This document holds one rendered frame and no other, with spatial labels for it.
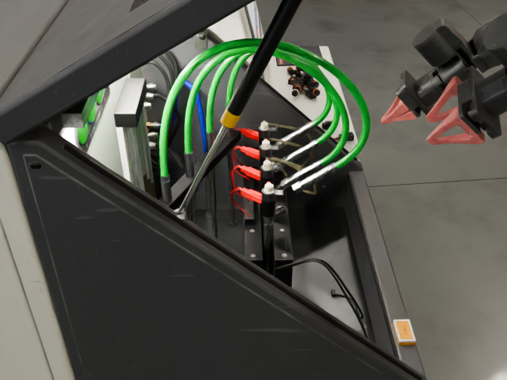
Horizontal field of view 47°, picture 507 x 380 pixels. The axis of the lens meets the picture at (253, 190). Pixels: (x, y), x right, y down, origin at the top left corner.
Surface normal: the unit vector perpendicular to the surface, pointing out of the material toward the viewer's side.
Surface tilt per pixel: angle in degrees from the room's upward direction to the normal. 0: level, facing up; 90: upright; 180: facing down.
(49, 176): 90
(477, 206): 0
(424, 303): 0
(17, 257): 90
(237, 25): 90
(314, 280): 0
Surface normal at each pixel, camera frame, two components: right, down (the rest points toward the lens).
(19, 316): 0.02, 0.59
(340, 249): 0.00, -0.81
